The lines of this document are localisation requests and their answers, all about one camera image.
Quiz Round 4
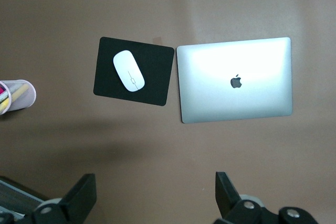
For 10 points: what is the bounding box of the black mesh desk tray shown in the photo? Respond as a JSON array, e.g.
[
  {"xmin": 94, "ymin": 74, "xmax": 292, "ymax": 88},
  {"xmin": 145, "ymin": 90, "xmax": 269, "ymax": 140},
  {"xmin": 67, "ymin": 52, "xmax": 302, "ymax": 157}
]
[{"xmin": 0, "ymin": 176, "xmax": 55, "ymax": 220}]

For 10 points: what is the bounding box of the silver laptop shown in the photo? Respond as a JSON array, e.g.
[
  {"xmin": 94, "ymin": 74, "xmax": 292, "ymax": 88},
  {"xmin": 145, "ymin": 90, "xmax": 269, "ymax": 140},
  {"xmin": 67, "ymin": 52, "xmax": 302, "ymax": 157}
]
[{"xmin": 176, "ymin": 37, "xmax": 293, "ymax": 124}]

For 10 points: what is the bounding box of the white computer mouse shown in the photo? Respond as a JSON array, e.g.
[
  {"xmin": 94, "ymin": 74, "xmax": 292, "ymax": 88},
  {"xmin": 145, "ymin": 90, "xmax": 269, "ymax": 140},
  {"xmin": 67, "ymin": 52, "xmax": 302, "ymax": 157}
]
[{"xmin": 112, "ymin": 50, "xmax": 146, "ymax": 93}]

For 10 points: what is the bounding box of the black mouse pad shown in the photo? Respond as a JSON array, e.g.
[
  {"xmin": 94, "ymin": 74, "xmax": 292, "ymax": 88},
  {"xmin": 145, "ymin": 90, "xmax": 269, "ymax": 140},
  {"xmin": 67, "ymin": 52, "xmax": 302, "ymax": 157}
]
[{"xmin": 93, "ymin": 36, "xmax": 175, "ymax": 107}]

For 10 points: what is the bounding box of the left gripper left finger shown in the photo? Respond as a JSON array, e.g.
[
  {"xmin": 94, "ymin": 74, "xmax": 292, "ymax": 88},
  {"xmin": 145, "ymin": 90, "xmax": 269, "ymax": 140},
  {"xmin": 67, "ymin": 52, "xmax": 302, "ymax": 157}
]
[{"xmin": 25, "ymin": 173, "xmax": 98, "ymax": 224}]

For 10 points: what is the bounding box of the pink mesh pen cup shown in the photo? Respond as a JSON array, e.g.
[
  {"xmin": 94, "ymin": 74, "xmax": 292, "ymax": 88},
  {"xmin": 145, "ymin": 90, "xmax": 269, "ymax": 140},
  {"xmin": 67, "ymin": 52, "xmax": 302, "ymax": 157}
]
[{"xmin": 0, "ymin": 79, "xmax": 38, "ymax": 116}]

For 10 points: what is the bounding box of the beige pencil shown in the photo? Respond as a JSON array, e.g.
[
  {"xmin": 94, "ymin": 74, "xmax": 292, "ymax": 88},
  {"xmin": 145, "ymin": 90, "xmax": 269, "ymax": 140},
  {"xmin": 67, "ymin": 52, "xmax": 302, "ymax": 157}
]
[{"xmin": 10, "ymin": 84, "xmax": 30, "ymax": 102}]

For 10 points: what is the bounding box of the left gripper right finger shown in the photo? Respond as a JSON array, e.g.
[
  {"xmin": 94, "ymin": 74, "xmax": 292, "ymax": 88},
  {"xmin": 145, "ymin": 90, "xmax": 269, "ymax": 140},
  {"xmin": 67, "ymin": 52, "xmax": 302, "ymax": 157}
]
[{"xmin": 213, "ymin": 171, "xmax": 277, "ymax": 224}]

